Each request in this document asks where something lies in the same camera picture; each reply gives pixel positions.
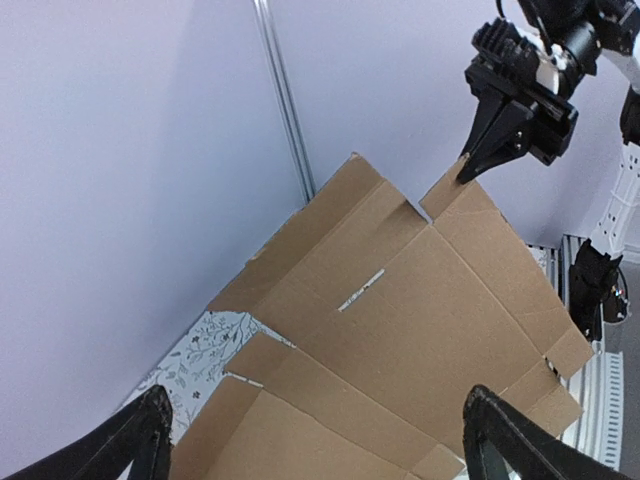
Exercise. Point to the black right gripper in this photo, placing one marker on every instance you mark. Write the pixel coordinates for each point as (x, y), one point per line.
(516, 115)

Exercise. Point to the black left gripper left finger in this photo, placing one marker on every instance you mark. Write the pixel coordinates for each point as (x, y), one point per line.
(136, 440)

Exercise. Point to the brown cardboard box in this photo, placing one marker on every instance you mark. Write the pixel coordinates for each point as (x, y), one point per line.
(280, 415)

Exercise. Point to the floral patterned table mat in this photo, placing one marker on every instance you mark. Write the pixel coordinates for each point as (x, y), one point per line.
(210, 360)

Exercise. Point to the aluminium left frame post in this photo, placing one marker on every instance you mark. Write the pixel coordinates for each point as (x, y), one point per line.
(285, 99)

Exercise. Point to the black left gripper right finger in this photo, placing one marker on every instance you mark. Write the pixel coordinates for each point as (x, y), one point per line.
(497, 439)

